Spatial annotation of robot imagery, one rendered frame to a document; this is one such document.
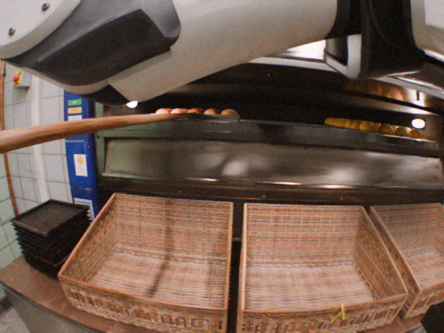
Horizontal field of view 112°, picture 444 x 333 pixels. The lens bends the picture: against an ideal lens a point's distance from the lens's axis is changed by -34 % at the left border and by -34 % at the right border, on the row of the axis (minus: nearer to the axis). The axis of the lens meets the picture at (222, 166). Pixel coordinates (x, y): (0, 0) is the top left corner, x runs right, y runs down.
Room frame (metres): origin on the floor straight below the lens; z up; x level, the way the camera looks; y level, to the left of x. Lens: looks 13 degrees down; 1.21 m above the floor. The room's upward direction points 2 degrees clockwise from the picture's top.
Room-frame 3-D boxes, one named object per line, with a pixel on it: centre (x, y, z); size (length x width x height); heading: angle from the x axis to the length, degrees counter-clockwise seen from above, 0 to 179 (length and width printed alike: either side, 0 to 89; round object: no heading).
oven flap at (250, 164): (0.88, -0.35, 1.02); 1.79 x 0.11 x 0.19; 86
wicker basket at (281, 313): (0.62, -0.35, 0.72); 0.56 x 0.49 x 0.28; 85
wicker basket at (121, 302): (0.66, 0.24, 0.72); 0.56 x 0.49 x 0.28; 87
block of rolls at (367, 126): (1.28, -0.96, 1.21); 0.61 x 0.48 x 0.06; 176
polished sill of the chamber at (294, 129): (0.91, -0.35, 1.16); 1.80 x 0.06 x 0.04; 86
